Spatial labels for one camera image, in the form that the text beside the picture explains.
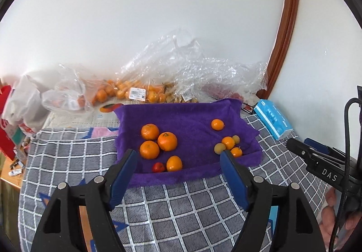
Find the brown wooden door frame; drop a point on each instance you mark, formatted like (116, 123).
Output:
(288, 14)

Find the small red fruit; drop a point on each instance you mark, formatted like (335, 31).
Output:
(158, 167)

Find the crumpled clear plastic bag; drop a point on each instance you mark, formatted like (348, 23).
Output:
(68, 90)

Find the pile of bagged mandarins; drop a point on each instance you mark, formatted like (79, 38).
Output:
(124, 90)

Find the purple towel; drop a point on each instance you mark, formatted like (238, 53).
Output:
(192, 133)

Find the wooden furniture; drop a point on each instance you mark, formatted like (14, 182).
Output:
(8, 182)

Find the red paper bag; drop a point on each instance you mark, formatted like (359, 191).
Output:
(7, 133)

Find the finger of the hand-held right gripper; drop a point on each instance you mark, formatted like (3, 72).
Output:
(315, 144)
(299, 150)

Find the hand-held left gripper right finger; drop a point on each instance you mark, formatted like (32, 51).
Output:
(236, 181)

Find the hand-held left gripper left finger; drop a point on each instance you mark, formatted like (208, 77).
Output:
(123, 178)

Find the white price label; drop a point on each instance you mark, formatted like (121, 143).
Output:
(186, 96)
(137, 93)

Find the small yellow-green fruit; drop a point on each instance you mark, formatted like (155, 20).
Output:
(235, 139)
(218, 148)

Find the pile of brown longans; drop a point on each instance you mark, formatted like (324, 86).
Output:
(175, 93)

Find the blue tissue pack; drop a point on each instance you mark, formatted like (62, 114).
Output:
(273, 119)

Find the grey checked star blanket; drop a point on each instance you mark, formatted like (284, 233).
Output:
(181, 212)

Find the orange mandarin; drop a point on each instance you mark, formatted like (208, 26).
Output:
(228, 142)
(149, 149)
(174, 163)
(236, 152)
(150, 131)
(217, 124)
(167, 141)

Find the clear plastic bag with red fruit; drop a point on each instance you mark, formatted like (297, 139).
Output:
(232, 76)

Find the white plastic bag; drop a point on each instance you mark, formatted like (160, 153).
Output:
(22, 105)

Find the clear plastic bag with mandarins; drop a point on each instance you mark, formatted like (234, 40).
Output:
(158, 54)

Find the person's right hand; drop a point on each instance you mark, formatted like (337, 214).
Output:
(329, 212)

